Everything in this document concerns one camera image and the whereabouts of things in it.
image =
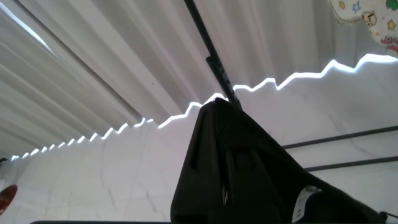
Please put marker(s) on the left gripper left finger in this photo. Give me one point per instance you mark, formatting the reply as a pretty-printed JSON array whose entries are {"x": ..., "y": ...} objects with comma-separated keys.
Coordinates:
[{"x": 196, "y": 174}]

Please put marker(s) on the white curtain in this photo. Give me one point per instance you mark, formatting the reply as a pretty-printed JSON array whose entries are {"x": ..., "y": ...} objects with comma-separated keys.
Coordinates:
[{"x": 93, "y": 77}]

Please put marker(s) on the black clothes rack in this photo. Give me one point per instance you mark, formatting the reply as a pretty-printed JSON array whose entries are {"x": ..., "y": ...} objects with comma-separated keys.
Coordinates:
[{"x": 219, "y": 70}]

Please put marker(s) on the red round object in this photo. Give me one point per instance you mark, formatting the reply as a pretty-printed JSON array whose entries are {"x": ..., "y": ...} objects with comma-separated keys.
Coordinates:
[{"x": 7, "y": 199}]

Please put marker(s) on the black garment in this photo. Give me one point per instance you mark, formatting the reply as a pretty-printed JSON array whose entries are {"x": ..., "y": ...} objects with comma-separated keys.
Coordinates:
[{"x": 264, "y": 137}]

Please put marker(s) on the cream printed garment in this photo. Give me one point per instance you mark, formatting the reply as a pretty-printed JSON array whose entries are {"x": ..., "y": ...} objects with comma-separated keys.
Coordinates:
[{"x": 379, "y": 18}]

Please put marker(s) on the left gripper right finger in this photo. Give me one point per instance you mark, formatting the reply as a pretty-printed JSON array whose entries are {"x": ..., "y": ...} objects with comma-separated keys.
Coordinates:
[{"x": 248, "y": 186}]

